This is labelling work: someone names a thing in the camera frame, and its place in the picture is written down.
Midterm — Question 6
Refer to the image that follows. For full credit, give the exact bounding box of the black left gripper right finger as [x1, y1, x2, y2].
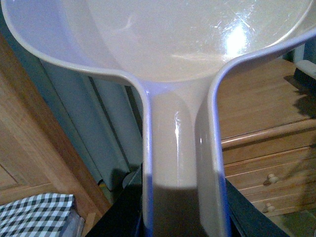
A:
[226, 180, 288, 237]

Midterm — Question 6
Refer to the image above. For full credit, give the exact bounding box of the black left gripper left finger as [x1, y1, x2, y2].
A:
[87, 166, 144, 237]

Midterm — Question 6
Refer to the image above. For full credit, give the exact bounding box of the beige plastic dustpan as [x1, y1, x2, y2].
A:
[1, 0, 316, 237]

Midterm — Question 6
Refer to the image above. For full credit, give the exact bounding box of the wooden drawer knob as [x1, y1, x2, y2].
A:
[263, 203, 276, 213]
[267, 173, 279, 184]

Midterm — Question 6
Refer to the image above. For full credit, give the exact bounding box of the white cylindrical air purifier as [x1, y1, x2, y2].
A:
[122, 172, 134, 189]

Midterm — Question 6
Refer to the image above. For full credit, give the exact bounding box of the wooden upper drawer knob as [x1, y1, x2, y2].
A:
[267, 173, 279, 184]

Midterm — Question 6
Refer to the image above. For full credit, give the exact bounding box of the black white checkered bedsheet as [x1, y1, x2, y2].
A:
[0, 193, 75, 237]

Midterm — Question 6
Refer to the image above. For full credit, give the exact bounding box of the wooden bed headboard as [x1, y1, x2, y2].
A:
[0, 38, 111, 236]

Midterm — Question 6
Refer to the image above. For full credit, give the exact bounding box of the wooden nightstand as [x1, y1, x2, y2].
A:
[217, 59, 316, 216]

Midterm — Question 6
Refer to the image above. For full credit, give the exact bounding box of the grey curtain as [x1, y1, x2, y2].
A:
[0, 21, 142, 194]

